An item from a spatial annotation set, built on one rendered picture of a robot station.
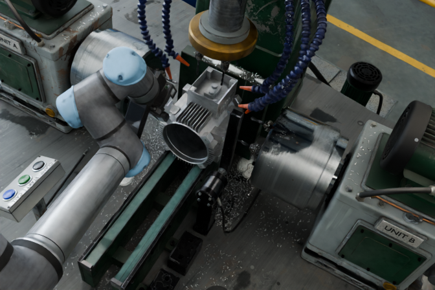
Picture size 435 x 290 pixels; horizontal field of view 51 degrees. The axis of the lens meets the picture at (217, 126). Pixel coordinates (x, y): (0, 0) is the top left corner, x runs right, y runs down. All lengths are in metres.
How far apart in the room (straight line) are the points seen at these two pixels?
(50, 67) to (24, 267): 0.83
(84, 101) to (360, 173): 0.69
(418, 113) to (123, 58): 0.65
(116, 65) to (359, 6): 3.34
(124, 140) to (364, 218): 0.62
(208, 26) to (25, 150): 0.78
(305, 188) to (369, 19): 2.89
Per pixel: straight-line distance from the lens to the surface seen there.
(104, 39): 1.40
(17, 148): 1.62
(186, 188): 1.34
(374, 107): 2.52
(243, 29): 1.16
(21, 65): 1.51
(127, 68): 0.88
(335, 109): 1.85
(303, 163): 1.19
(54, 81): 1.47
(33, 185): 1.19
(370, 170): 1.19
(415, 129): 1.08
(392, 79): 3.46
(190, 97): 1.29
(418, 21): 4.18
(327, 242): 1.33
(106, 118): 0.92
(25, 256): 0.73
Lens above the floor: 2.04
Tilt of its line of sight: 49 degrees down
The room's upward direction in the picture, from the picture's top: 11 degrees clockwise
